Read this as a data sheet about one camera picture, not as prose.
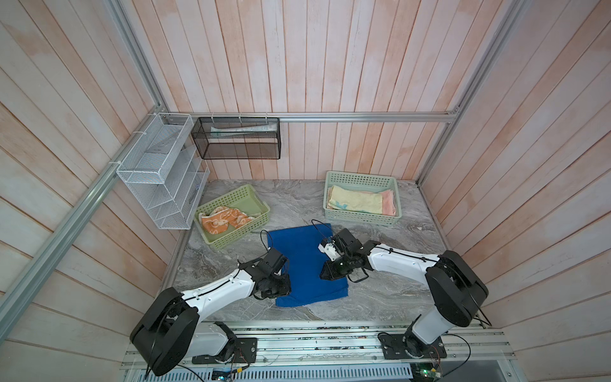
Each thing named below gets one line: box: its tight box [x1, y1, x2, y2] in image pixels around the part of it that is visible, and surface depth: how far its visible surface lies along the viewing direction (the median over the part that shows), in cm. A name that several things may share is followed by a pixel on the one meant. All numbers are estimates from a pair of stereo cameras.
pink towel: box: [381, 189, 397, 217], surface depth 108 cm
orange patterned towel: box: [201, 206, 253, 235], surface depth 103 cm
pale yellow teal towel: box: [327, 184, 383, 215], surface depth 110 cm
